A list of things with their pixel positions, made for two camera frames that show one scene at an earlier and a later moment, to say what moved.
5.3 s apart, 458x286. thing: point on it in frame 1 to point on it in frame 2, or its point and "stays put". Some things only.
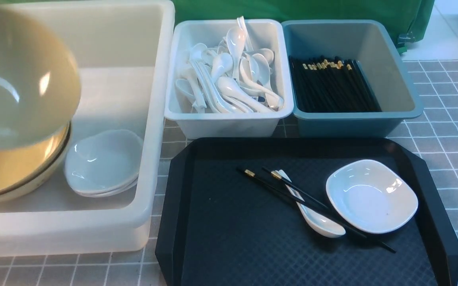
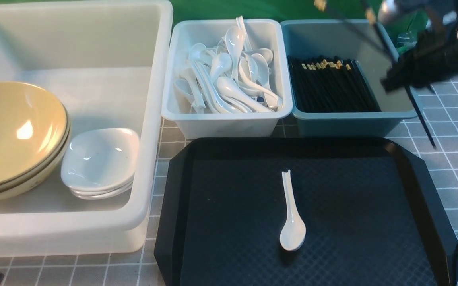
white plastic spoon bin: (183, 35) stays put
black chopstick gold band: (277, 186) to (371, 15)
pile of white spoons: (229, 77) stays put
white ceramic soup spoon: (323, 223) to (293, 234)
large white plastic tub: (101, 200) stays put
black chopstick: (276, 175) to (321, 5)
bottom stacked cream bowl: (33, 185) stays put
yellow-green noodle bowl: (27, 92) to (22, 133)
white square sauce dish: (371, 195) to (100, 163)
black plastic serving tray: (218, 227) stays put
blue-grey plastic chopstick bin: (370, 42) stays put
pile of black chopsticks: (333, 85) stays put
